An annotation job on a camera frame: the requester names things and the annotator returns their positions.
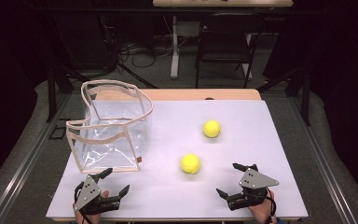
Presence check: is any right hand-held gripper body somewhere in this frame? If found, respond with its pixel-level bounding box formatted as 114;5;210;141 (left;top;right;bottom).
227;168;280;212

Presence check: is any bundle of floor cables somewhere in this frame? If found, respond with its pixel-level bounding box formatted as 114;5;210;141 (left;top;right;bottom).
117;38;175;69

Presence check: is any desk with white legs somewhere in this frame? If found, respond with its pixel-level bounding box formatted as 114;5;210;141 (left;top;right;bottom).
152;0;294;80

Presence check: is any black metal stand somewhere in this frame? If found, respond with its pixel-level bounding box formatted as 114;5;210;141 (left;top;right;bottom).
46;66;76;123
255;66;311;127

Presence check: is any person's right hand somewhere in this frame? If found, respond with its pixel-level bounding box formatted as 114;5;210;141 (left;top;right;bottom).
248;189;278;224

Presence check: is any yellow tennis ball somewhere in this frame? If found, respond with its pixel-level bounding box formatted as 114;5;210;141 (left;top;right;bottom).
202;119;222;139
180;153;201;175

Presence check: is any clear plastic bag beige trim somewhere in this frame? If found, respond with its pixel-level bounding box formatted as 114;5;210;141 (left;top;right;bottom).
65;79;154;175

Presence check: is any aluminium floor rail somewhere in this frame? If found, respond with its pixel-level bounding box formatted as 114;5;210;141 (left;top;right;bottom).
292;96;358;224
0;92;73;224

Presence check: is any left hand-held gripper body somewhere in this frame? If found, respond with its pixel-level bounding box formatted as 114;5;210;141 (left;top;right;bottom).
73;175;121;217

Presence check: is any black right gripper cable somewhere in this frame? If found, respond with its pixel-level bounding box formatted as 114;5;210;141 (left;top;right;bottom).
265;188;278;224

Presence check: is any black folding chair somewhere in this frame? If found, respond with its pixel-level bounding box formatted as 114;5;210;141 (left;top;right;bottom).
195;12;267;90

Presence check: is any white table mat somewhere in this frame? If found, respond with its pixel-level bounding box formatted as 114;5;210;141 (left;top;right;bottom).
45;99;310;219

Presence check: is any small black floor frame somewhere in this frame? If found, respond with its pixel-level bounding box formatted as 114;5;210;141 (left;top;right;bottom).
48;125;67;141

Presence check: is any dark curtain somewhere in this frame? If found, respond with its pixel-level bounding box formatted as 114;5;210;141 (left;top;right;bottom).
307;0;358;199
0;0;49;195

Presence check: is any person's left hand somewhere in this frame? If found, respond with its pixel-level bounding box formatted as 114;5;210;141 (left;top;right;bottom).
72;189;110;224

